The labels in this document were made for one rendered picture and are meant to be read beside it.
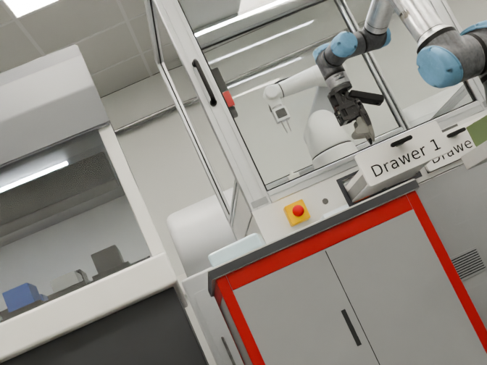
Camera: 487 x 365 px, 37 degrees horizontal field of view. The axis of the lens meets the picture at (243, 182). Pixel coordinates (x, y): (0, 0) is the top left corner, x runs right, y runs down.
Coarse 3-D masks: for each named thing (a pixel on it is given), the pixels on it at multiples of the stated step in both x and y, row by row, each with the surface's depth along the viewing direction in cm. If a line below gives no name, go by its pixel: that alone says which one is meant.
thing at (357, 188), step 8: (416, 168) 249; (360, 176) 240; (400, 176) 251; (408, 176) 261; (352, 184) 253; (360, 184) 243; (384, 184) 252; (392, 184) 263; (352, 192) 256; (360, 192) 248; (368, 192) 254; (376, 192) 265; (352, 200) 261
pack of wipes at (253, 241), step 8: (240, 240) 199; (248, 240) 199; (256, 240) 198; (224, 248) 200; (232, 248) 199; (240, 248) 199; (248, 248) 198; (208, 256) 200; (216, 256) 200; (224, 256) 199; (232, 256) 199; (216, 264) 199
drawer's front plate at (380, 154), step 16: (432, 128) 234; (384, 144) 232; (416, 144) 232; (432, 144) 232; (448, 144) 233; (368, 160) 230; (384, 160) 230; (416, 160) 231; (368, 176) 229; (384, 176) 229
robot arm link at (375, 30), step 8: (376, 0) 229; (384, 0) 227; (376, 8) 230; (384, 8) 229; (392, 8) 230; (368, 16) 235; (376, 16) 232; (384, 16) 232; (368, 24) 236; (376, 24) 234; (384, 24) 234; (360, 32) 240; (368, 32) 238; (376, 32) 237; (384, 32) 238; (368, 40) 239; (376, 40) 239; (384, 40) 242; (368, 48) 240; (376, 48) 242
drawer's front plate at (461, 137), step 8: (472, 120) 269; (456, 128) 268; (456, 136) 267; (464, 136) 267; (456, 144) 266; (464, 144) 267; (472, 144) 267; (456, 152) 266; (464, 152) 266; (440, 160) 265; (448, 160) 265; (456, 160) 266; (432, 168) 264
